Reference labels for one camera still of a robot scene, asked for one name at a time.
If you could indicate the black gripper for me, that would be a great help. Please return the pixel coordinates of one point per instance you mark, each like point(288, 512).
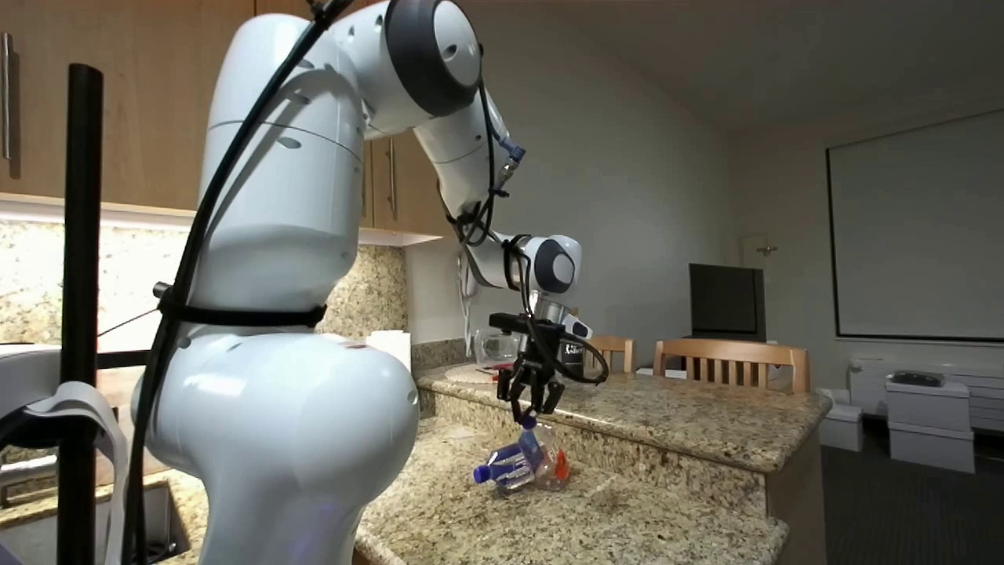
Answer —
point(536, 347)

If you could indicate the white container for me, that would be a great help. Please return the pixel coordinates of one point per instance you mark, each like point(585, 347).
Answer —
point(390, 347)

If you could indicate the white wall screen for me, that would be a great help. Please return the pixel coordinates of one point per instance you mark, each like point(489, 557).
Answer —
point(919, 232)

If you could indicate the white low shelf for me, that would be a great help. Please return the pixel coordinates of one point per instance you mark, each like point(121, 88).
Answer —
point(991, 403)

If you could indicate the black stand pole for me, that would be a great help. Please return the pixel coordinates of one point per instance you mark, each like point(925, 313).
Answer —
point(84, 315)

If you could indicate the white printer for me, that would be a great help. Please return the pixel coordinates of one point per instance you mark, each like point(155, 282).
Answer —
point(931, 419)

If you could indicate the wooden wall cabinets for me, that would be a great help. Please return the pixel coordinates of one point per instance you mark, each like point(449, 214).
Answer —
point(135, 104)

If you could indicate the clear glass jar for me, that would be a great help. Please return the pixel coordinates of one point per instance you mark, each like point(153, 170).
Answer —
point(492, 350)

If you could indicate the wooden slat-back chair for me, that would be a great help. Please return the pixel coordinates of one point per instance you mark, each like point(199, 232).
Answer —
point(732, 350)
point(620, 352)

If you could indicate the small white box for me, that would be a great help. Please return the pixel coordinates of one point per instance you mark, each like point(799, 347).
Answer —
point(839, 426)

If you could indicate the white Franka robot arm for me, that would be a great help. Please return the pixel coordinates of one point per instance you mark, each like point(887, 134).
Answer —
point(285, 419)

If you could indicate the black television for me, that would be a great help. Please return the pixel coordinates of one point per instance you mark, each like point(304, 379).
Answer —
point(726, 304)

